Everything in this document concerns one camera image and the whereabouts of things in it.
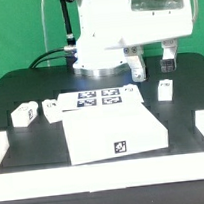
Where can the white square tabletop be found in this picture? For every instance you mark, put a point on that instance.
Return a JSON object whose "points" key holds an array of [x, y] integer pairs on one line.
{"points": [[112, 131]]}

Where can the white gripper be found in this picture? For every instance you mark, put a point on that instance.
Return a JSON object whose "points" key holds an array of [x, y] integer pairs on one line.
{"points": [[135, 22]]}

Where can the white U-shaped obstacle fence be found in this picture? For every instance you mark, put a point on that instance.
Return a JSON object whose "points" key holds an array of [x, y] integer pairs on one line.
{"points": [[105, 176]]}

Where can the white marker sheet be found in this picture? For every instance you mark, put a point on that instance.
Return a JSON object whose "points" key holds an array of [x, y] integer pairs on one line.
{"points": [[98, 97]]}

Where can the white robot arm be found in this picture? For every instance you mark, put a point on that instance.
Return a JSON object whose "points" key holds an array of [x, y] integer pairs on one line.
{"points": [[94, 58]]}

